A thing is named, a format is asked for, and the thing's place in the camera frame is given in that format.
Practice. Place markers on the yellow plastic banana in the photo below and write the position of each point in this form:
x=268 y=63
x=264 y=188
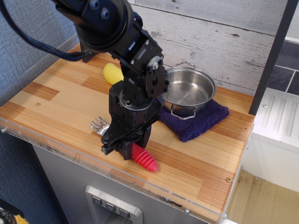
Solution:
x=112 y=73

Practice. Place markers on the yellow black object corner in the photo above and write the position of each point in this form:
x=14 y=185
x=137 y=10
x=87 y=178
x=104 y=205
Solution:
x=7 y=217

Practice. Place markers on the grey toy dispenser panel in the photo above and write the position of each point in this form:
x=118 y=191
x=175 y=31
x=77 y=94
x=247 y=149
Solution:
x=108 y=209

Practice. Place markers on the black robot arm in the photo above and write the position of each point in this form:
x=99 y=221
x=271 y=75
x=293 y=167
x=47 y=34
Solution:
x=134 y=103

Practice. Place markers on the white toy sink drainer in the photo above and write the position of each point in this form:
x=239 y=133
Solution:
x=277 y=117

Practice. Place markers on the red handled metal fork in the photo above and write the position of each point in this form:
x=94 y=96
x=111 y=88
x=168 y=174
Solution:
x=139 y=154

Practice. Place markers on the purple folded cloth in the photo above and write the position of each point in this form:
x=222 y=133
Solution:
x=190 y=129

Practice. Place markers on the stainless steel pot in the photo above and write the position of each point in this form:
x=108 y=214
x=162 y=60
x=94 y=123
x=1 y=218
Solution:
x=189 y=92

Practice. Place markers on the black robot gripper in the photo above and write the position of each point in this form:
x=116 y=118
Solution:
x=128 y=126

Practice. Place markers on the right dark wooden post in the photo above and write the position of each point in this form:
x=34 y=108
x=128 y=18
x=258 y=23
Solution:
x=273 y=55

